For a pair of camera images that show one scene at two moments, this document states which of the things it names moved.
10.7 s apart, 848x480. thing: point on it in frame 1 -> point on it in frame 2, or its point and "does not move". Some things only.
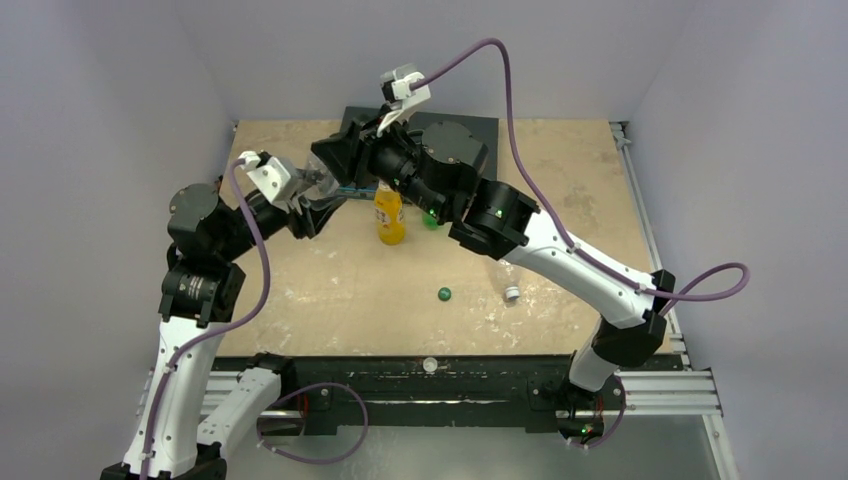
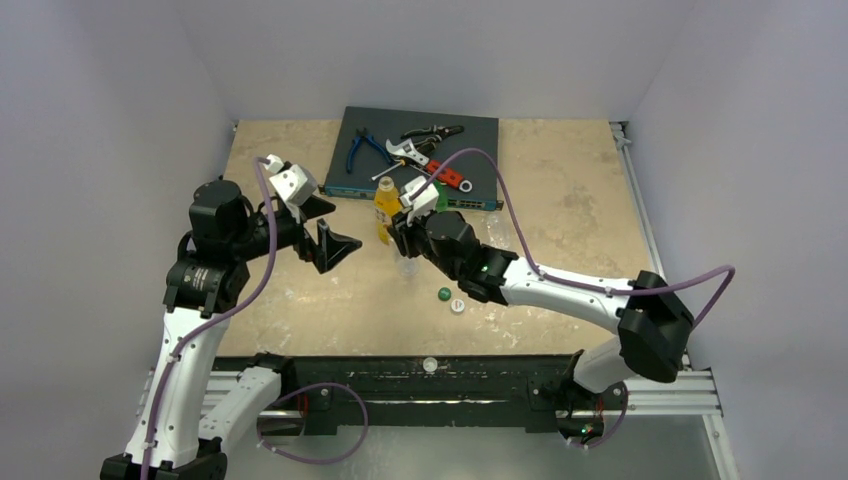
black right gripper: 357,154 -> 403,234
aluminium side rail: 628,157 does not move
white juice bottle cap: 430,364 does not move
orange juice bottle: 389,213 does not move
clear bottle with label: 319,182 -> 408,267
